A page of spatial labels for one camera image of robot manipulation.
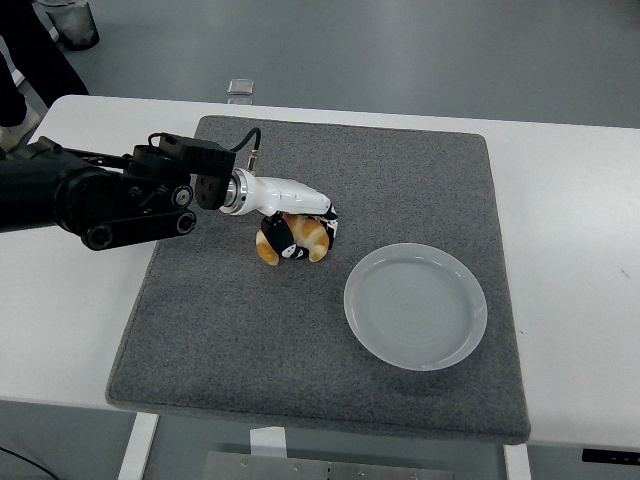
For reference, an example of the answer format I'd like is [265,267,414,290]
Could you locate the black table control panel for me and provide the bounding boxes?
[582,448,640,464]

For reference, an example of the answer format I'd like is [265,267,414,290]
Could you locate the dark mesh waste bin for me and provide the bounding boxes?
[38,0,101,52]

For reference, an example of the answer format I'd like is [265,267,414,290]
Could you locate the round grey plate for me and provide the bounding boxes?
[343,242,489,372]

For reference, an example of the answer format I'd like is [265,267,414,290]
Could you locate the golden croissant bread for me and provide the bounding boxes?
[255,213,331,265]

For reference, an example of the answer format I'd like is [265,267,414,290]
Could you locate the white-black robot hand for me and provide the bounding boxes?
[239,170,342,262]

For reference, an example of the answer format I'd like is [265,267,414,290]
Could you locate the person's legs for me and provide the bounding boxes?
[0,0,91,151]

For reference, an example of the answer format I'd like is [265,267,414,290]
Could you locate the black floor cable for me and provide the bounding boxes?
[0,442,40,470]

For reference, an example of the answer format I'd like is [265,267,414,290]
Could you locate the white table bracket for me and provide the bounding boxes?
[248,426,289,459]

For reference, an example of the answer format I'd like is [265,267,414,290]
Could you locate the grey felt mat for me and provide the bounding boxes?
[104,114,532,444]

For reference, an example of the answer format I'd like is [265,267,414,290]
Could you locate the white table leg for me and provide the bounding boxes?
[503,443,532,480]
[118,413,160,480]

